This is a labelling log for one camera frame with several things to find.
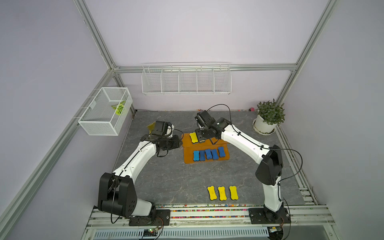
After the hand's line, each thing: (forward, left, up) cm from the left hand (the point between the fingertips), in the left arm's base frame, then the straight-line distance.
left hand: (180, 144), depth 84 cm
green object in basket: (+16, +32, +15) cm, 39 cm away
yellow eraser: (-24, -28, -14) cm, 40 cm away
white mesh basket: (+16, +39, +12) cm, 44 cm away
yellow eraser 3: (-23, -16, -13) cm, 31 cm away
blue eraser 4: (-1, -21, -12) cm, 24 cm away
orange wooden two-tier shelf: (+6, -4, -14) cm, 16 cm away
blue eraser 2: (-2, -12, -13) cm, 18 cm away
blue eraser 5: (+1, -26, -14) cm, 29 cm away
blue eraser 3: (-1, -17, -12) cm, 21 cm away
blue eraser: (-1, -9, -13) cm, 16 cm away
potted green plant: (+14, -56, +5) cm, 58 cm away
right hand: (+5, -12, +2) cm, 13 cm away
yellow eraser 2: (-24, -21, -13) cm, 35 cm away
